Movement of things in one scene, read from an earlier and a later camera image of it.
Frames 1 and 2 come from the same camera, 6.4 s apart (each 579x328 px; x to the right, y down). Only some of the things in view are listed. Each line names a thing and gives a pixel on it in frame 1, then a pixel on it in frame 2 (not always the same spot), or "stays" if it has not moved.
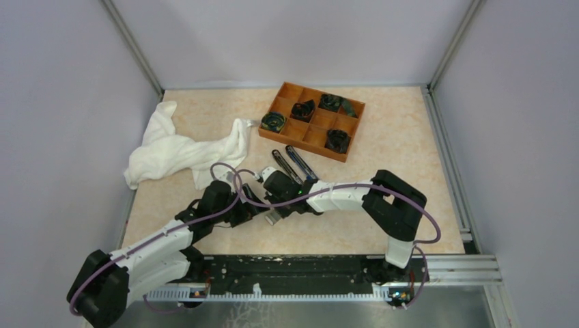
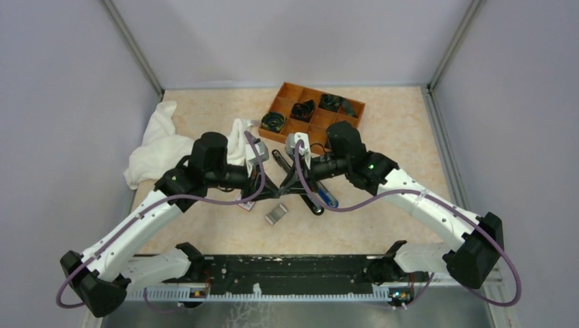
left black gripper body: (236, 214) → (229, 175)
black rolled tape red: (302, 111) stays
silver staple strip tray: (272, 218) stays
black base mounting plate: (302, 272) stays
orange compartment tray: (314, 120) stays
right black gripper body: (284, 211) → (328, 166)
